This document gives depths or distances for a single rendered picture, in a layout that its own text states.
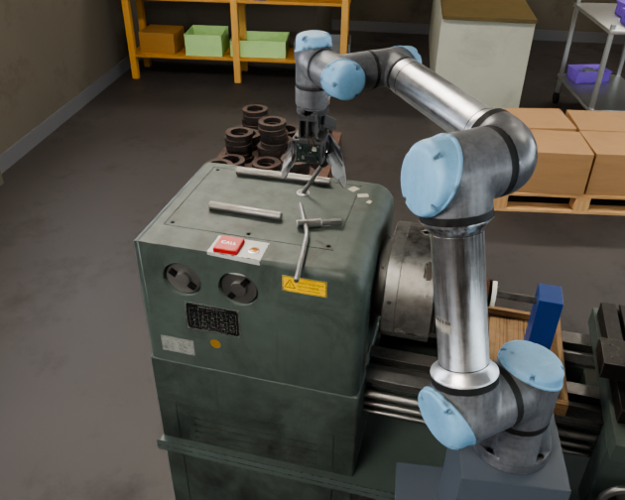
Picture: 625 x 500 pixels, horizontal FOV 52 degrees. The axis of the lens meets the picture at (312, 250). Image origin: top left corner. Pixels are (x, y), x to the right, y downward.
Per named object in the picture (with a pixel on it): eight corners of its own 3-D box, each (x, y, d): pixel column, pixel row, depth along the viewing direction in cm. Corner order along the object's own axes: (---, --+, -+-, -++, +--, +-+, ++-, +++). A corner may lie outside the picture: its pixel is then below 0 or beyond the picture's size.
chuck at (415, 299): (389, 359, 169) (400, 260, 153) (405, 294, 195) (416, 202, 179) (423, 366, 167) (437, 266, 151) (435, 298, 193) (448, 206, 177)
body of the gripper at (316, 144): (290, 163, 142) (289, 111, 135) (300, 148, 149) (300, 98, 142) (322, 168, 140) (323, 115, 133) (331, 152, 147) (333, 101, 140)
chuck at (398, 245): (376, 357, 170) (386, 258, 153) (393, 292, 196) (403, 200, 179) (389, 359, 169) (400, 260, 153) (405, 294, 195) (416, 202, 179)
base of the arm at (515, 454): (556, 479, 119) (568, 443, 113) (473, 468, 120) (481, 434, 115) (543, 417, 131) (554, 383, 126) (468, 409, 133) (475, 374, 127)
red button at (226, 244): (212, 254, 153) (212, 247, 152) (222, 241, 158) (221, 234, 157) (236, 258, 152) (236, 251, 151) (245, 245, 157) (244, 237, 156)
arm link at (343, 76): (384, 58, 122) (355, 43, 130) (332, 65, 118) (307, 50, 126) (381, 97, 126) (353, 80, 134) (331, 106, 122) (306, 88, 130)
